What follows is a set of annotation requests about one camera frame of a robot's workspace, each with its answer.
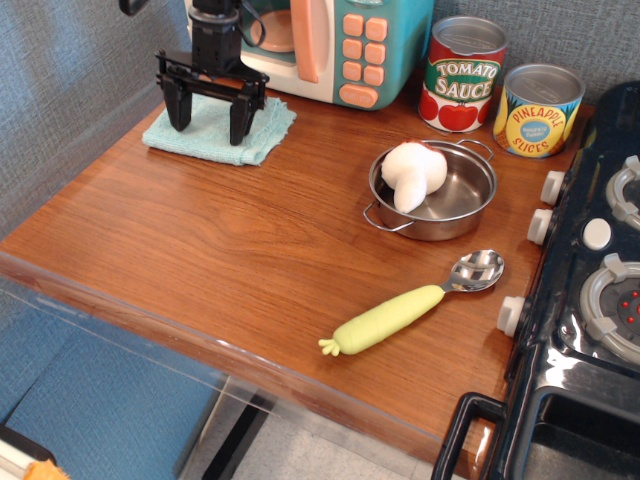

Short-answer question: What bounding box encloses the black toy stove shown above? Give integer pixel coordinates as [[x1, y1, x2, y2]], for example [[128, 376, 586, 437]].
[[432, 81, 639, 479]]

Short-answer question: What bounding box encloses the light blue towel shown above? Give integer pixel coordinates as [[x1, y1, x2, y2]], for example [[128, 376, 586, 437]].
[[142, 95, 296, 166]]

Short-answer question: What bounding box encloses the tomato sauce can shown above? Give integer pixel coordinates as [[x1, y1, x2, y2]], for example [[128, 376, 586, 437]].
[[419, 16, 508, 133]]

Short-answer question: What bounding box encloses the orange object at corner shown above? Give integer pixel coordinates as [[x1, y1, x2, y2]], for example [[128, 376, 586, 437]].
[[0, 424, 69, 480]]

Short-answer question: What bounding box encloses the spoon with yellow-green handle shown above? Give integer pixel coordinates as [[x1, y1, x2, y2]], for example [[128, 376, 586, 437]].
[[318, 249, 505, 357]]

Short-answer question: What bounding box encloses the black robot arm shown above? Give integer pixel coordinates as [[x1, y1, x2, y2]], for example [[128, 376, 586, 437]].
[[156, 1, 269, 146]]

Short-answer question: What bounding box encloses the small steel pot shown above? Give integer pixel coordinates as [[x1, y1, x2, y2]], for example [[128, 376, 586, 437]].
[[363, 139, 498, 241]]

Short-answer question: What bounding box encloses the pineapple slices can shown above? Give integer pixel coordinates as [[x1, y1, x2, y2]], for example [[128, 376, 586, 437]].
[[493, 64, 585, 159]]

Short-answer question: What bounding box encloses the teal toy microwave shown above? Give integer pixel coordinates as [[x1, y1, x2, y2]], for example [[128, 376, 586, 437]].
[[183, 0, 435, 112]]

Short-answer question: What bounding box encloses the white plush mushroom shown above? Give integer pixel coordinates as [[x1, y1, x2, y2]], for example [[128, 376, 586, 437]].
[[381, 141, 448, 213]]

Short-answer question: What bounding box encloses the black cable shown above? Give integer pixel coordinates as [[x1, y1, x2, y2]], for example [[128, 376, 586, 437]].
[[118, 0, 266, 49]]

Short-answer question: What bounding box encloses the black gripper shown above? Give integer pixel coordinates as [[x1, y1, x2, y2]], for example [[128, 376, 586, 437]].
[[156, 9, 268, 146]]

